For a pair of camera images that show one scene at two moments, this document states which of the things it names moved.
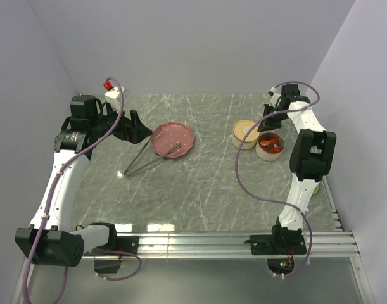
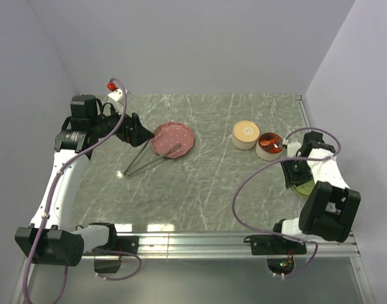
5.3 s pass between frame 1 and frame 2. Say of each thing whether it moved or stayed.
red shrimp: stayed
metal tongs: stayed
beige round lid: stayed
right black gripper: moved
